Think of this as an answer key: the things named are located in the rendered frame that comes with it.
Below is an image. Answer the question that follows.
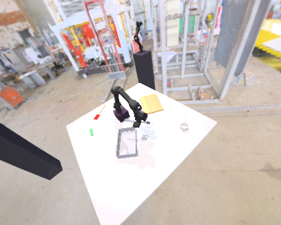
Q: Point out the light orange wooden board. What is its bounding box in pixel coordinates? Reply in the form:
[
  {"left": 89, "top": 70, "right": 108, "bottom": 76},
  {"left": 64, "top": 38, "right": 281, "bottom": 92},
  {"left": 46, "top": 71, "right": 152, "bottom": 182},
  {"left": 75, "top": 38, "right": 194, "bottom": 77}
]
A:
[{"left": 139, "top": 93, "right": 164, "bottom": 114}]

